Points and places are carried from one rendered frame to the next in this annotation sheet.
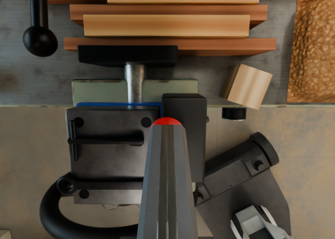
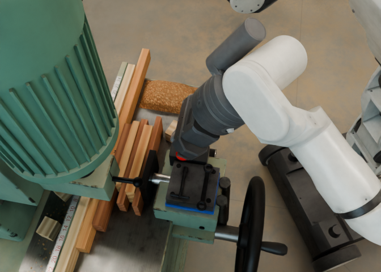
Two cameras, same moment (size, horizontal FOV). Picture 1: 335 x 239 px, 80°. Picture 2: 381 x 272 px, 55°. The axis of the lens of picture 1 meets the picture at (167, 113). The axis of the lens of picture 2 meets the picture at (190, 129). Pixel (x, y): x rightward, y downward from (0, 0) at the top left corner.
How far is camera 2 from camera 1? 0.61 m
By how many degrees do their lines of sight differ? 34
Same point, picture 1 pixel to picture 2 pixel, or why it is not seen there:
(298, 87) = not seen: hidden behind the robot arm
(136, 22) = (135, 168)
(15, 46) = (123, 259)
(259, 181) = not seen: hidden behind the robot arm
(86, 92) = (161, 202)
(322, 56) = (169, 99)
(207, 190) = (326, 219)
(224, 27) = (147, 134)
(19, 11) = (104, 250)
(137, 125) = (179, 169)
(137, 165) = (198, 173)
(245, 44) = (156, 127)
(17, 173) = not seen: outside the picture
